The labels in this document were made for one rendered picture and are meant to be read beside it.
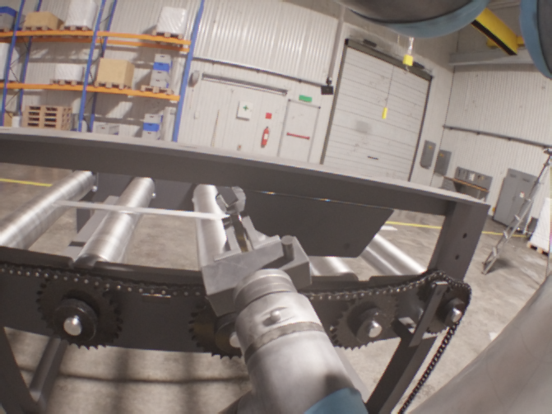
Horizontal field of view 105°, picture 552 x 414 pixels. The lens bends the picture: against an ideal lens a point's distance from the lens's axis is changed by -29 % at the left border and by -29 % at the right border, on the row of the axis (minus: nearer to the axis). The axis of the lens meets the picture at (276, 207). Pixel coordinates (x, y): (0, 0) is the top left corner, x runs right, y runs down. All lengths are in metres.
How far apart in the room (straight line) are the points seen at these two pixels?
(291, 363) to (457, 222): 0.64
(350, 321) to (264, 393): 0.42
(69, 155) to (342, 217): 0.52
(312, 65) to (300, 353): 10.23
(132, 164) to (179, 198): 0.97
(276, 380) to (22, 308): 0.57
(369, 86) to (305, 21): 3.21
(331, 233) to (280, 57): 9.57
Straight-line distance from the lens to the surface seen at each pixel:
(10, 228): 0.85
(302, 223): 0.57
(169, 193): 1.47
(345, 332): 0.68
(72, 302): 0.56
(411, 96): 12.50
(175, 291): 0.51
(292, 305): 0.31
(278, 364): 0.27
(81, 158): 0.55
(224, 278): 0.37
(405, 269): 0.96
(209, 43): 9.78
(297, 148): 10.12
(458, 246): 0.87
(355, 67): 11.06
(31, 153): 0.59
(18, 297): 0.70
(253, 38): 9.98
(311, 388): 0.26
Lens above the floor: 1.22
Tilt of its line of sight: 15 degrees down
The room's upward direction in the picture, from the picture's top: 11 degrees clockwise
